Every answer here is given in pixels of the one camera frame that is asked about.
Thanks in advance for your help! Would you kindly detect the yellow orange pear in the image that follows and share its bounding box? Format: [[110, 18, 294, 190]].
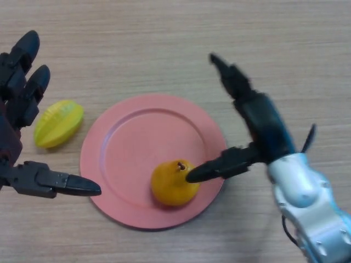
[[151, 159, 201, 207]]

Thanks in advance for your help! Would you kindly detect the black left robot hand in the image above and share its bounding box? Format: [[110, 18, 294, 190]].
[[0, 30, 102, 198]]

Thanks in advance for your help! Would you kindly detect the yellow green starfruit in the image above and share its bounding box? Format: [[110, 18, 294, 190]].
[[33, 100, 84, 149]]

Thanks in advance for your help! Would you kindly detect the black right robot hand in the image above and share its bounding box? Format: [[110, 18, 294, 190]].
[[185, 53, 298, 184]]

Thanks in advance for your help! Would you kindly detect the pink round plate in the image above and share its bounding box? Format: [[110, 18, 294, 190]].
[[80, 94, 228, 230]]

